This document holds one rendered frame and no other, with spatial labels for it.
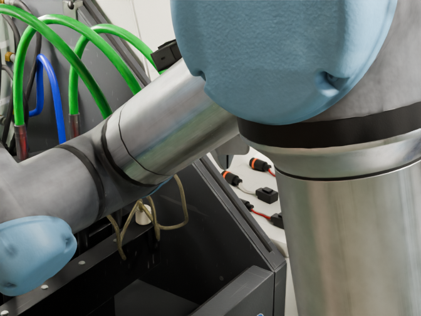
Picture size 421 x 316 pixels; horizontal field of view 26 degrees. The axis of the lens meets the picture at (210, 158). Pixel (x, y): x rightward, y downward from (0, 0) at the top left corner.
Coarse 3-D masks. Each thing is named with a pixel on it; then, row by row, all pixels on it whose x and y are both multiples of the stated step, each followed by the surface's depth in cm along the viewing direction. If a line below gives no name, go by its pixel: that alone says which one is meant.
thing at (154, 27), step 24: (96, 0) 149; (120, 0) 146; (144, 0) 147; (168, 0) 152; (120, 24) 148; (144, 24) 147; (168, 24) 152; (288, 264) 146; (288, 288) 148; (288, 312) 151
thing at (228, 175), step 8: (224, 176) 162; (232, 176) 161; (232, 184) 161; (240, 184) 161; (248, 192) 159; (256, 192) 157; (264, 192) 156; (272, 192) 156; (264, 200) 156; (272, 200) 155
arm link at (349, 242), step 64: (192, 0) 44; (256, 0) 41; (320, 0) 39; (384, 0) 39; (192, 64) 44; (256, 64) 42; (320, 64) 40; (384, 64) 42; (256, 128) 45; (320, 128) 43; (384, 128) 42; (320, 192) 46; (384, 192) 45; (320, 256) 47; (384, 256) 46
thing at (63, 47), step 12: (0, 12) 122; (12, 12) 121; (24, 12) 120; (36, 24) 119; (48, 36) 118; (60, 48) 118; (72, 60) 117; (84, 72) 117; (96, 84) 117; (96, 96) 117; (108, 108) 117
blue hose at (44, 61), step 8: (40, 56) 151; (40, 64) 152; (48, 64) 150; (40, 72) 153; (48, 72) 150; (40, 80) 154; (56, 80) 150; (40, 88) 155; (56, 88) 150; (40, 96) 156; (56, 96) 151; (40, 104) 157; (56, 104) 151; (32, 112) 159; (40, 112) 158; (56, 112) 152; (56, 120) 153; (64, 128) 153; (64, 136) 154
